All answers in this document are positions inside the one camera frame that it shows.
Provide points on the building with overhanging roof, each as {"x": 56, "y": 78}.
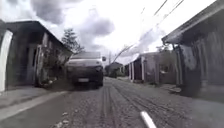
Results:
{"x": 203, "y": 56}

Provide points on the tall dark tree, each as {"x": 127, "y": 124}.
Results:
{"x": 71, "y": 40}

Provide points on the distant dark building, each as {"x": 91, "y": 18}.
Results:
{"x": 114, "y": 69}

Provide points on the walled building with pale posts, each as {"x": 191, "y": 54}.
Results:
{"x": 150, "y": 66}

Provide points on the robot's own part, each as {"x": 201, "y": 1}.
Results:
{"x": 148, "y": 120}

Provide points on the pale concrete pavement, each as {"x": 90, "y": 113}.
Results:
{"x": 20, "y": 100}

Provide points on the grey asphalt road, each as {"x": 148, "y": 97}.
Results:
{"x": 116, "y": 103}

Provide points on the white van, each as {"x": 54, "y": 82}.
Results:
{"x": 85, "y": 68}

